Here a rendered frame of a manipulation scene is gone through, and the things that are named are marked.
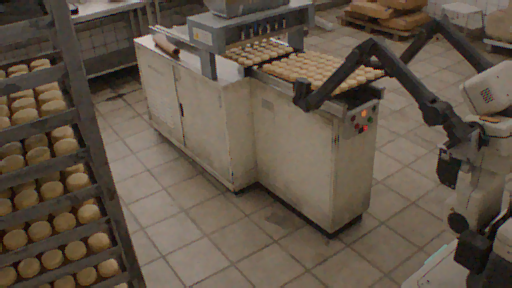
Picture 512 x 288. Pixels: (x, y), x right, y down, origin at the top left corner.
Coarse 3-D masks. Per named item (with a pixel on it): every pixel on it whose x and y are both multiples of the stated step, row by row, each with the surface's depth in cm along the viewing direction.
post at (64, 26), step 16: (48, 0) 69; (64, 0) 69; (64, 16) 70; (64, 32) 72; (64, 48) 73; (80, 64) 75; (80, 80) 77; (80, 96) 78; (80, 112) 79; (96, 128) 82; (96, 144) 84; (96, 160) 85; (112, 176) 88; (112, 192) 90; (112, 208) 91; (112, 224) 95; (128, 240) 97; (128, 256) 99
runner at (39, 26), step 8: (48, 16) 72; (16, 24) 70; (24, 24) 70; (32, 24) 71; (40, 24) 72; (48, 24) 72; (0, 32) 69; (8, 32) 70; (16, 32) 70; (24, 32) 71; (32, 32) 72; (40, 32) 72; (48, 32) 73; (0, 40) 70; (8, 40) 70; (16, 40) 71
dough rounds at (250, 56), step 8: (264, 40) 288; (240, 48) 278; (248, 48) 278; (256, 48) 276; (264, 48) 277; (272, 48) 274; (280, 48) 275; (288, 48) 272; (224, 56) 272; (232, 56) 267; (240, 56) 266; (248, 56) 264; (256, 56) 266; (264, 56) 262; (272, 56) 265; (240, 64) 260; (248, 64) 256
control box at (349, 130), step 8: (368, 104) 220; (376, 104) 222; (352, 112) 214; (360, 112) 216; (368, 112) 220; (376, 112) 225; (344, 120) 214; (360, 120) 219; (376, 120) 228; (344, 128) 216; (352, 128) 217; (368, 128) 226; (344, 136) 218; (352, 136) 220
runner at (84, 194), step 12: (72, 192) 89; (84, 192) 90; (96, 192) 91; (36, 204) 86; (48, 204) 87; (60, 204) 88; (72, 204) 90; (12, 216) 84; (24, 216) 85; (36, 216) 87; (0, 228) 84
